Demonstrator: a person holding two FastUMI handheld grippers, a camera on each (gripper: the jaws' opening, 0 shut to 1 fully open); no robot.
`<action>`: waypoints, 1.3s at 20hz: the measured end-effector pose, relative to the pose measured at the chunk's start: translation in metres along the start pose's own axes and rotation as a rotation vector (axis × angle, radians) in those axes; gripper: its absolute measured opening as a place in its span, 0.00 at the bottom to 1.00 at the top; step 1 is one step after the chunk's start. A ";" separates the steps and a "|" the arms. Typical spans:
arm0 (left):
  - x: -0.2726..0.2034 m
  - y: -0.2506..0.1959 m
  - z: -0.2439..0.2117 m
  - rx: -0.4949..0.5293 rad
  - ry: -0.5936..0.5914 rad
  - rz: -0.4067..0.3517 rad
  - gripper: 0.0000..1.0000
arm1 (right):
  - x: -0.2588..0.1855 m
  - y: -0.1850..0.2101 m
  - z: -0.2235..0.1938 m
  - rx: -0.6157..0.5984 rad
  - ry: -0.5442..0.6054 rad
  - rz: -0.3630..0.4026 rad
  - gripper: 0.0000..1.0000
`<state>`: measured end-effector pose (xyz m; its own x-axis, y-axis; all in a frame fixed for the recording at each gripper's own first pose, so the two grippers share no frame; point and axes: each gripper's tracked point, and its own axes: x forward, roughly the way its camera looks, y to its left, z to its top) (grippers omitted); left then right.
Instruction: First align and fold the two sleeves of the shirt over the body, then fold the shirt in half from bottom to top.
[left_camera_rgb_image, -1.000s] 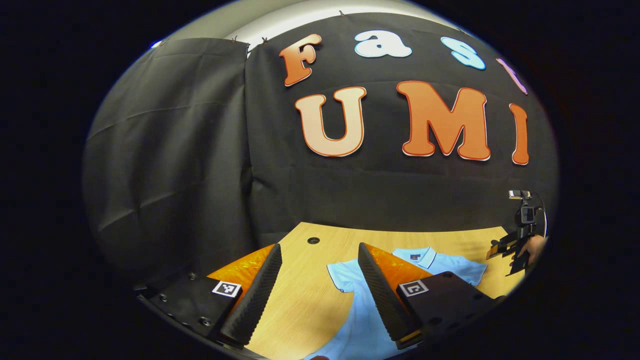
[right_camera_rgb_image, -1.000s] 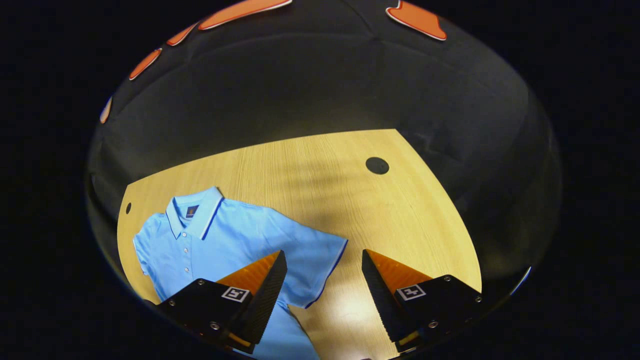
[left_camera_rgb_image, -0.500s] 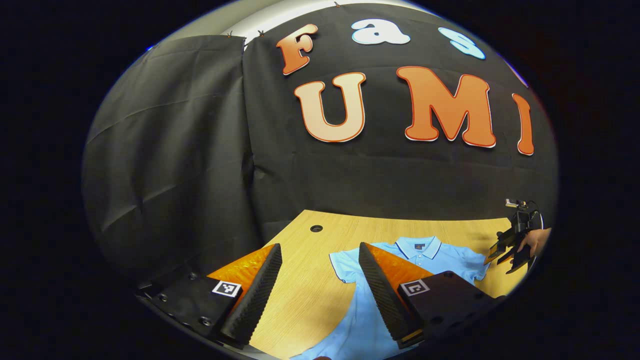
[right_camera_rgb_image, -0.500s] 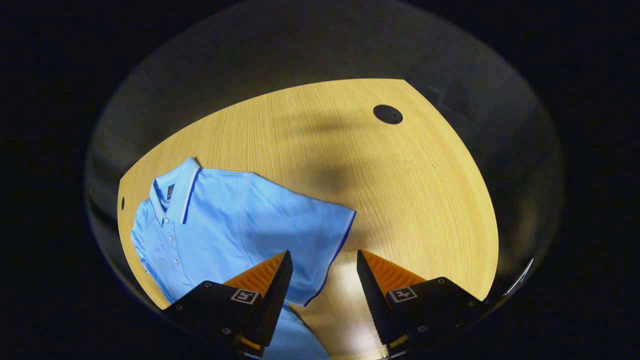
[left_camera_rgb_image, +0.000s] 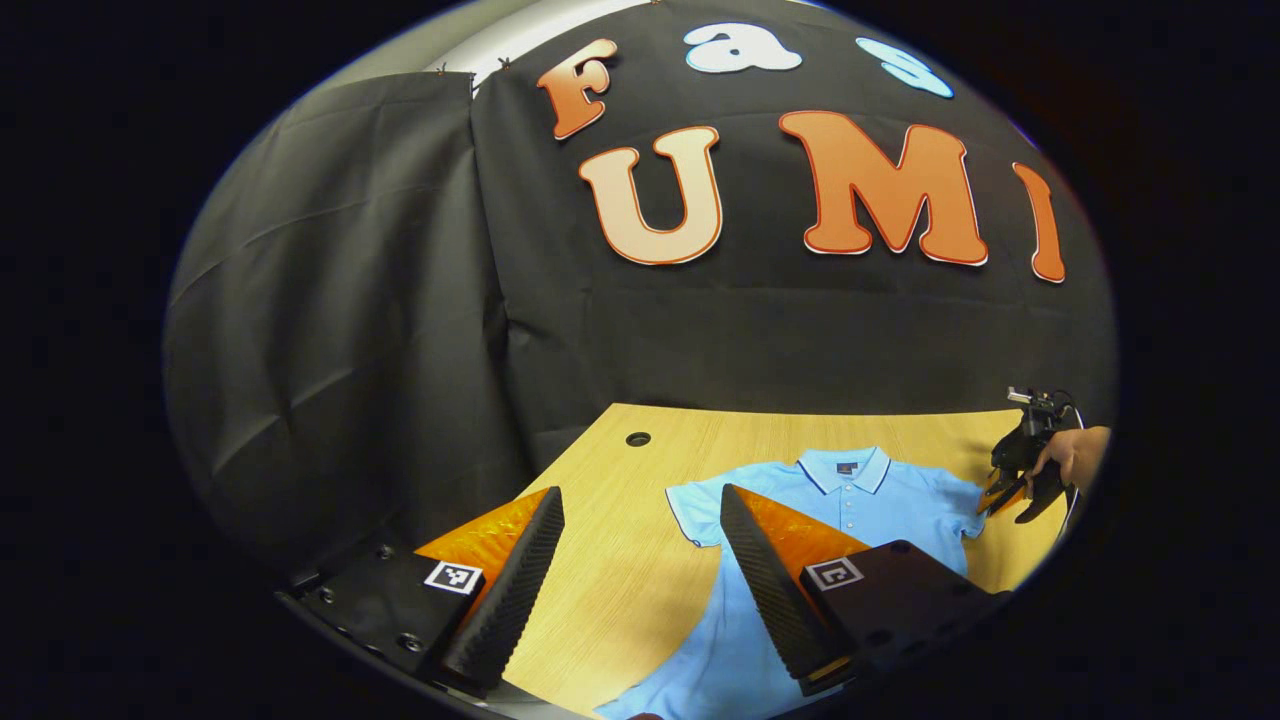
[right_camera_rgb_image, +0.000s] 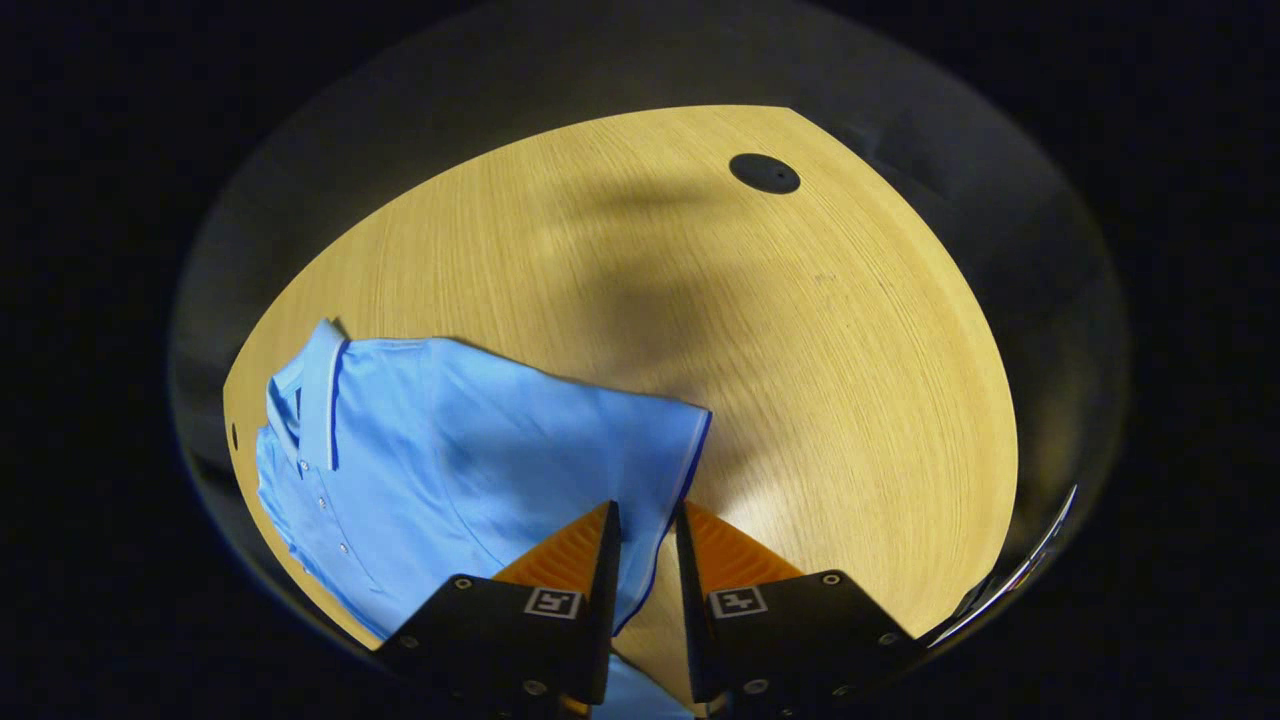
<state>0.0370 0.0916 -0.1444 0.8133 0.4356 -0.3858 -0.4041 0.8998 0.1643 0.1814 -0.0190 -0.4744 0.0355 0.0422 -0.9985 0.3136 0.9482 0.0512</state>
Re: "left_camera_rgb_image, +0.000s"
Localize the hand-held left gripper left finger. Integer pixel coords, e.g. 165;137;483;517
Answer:
275;486;567;699

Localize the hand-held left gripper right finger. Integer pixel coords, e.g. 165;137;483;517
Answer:
720;484;1013;698

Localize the light blue T-shirt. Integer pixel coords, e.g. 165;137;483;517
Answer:
595;445;991;720

